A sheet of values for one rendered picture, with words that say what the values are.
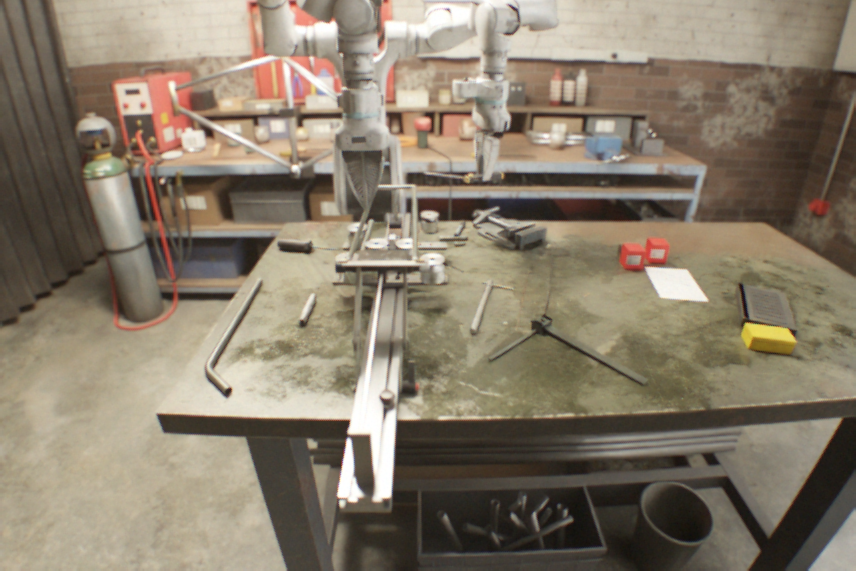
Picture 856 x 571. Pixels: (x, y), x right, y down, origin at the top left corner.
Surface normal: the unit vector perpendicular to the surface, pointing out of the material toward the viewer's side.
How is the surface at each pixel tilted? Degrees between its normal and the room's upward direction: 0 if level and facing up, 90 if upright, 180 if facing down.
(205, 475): 0
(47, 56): 90
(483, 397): 0
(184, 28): 90
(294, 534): 90
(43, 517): 0
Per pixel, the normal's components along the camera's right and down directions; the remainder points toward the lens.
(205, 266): 0.01, 0.43
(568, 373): 0.00, -0.90
